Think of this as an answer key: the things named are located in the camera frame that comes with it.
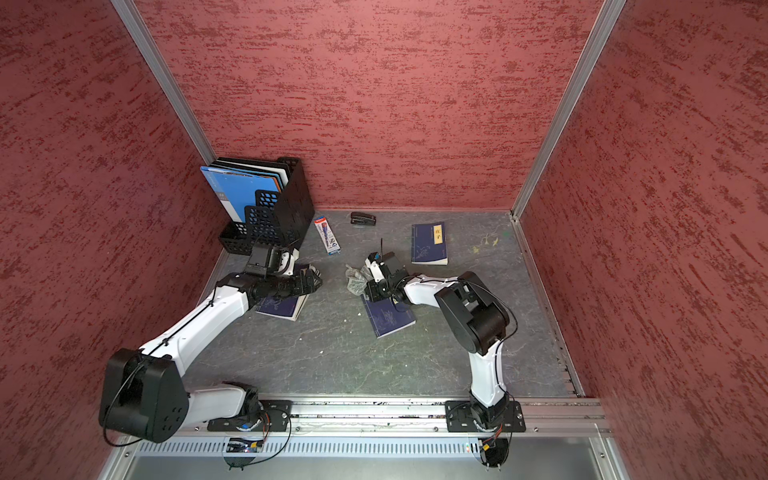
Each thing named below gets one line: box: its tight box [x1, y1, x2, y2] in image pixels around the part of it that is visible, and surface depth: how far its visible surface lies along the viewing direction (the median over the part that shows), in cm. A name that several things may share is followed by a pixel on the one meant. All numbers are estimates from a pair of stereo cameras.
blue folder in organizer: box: [200, 166, 281, 223], surface depth 91 cm
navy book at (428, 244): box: [411, 222, 448, 265], surface depth 111 cm
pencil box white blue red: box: [313, 216, 341, 256], surface depth 113 cm
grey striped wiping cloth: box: [345, 264, 373, 296], surface depth 97 cm
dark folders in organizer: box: [210, 157, 290, 190], surface depth 92 cm
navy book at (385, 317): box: [361, 294, 416, 339], surface depth 91 cm
